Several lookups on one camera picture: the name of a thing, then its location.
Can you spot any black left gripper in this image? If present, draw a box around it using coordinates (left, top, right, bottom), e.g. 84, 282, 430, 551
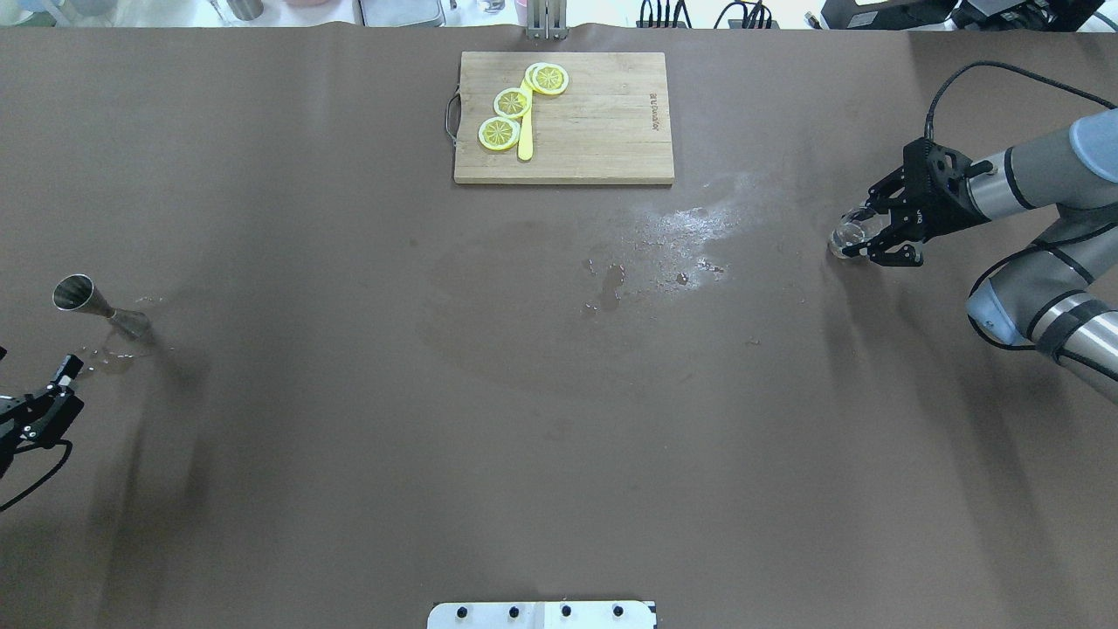
1, 354, 85, 477

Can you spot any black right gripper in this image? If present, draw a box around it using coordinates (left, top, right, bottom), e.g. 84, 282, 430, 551
864, 139, 983, 267

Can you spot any clear glass cup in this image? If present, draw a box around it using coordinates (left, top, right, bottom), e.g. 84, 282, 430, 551
828, 207, 880, 259

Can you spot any steel measuring jigger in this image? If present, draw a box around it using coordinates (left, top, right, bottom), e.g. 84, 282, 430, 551
53, 273, 152, 340

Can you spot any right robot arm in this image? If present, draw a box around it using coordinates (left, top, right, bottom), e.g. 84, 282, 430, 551
834, 109, 1117, 399

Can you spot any wooden cutting board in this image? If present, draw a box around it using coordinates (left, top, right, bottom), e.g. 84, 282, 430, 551
452, 53, 675, 185

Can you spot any far lemon slice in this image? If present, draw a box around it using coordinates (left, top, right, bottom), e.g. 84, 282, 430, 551
524, 61, 570, 96

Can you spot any yellow plastic knife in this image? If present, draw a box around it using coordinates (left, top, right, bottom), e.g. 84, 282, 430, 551
517, 77, 536, 162

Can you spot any middle lemon slice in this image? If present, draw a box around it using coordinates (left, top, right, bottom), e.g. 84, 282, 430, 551
493, 86, 534, 121

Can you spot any metal tray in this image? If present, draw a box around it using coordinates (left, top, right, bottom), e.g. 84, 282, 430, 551
358, 0, 445, 27

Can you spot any black camera cable left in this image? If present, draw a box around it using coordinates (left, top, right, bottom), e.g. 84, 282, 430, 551
0, 439, 74, 514

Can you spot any black camera cable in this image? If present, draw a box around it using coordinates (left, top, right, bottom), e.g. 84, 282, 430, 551
923, 59, 1118, 142
0, 439, 74, 514

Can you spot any black camera cable right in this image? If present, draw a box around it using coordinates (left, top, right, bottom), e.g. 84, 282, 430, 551
923, 59, 1118, 142

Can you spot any lemon slice near handle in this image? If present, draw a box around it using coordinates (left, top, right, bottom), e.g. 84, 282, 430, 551
479, 116, 521, 152

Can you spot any aluminium frame post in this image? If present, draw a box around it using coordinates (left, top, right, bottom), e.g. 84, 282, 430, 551
524, 0, 569, 40

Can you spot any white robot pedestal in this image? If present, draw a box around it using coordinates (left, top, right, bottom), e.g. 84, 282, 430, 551
426, 600, 659, 628

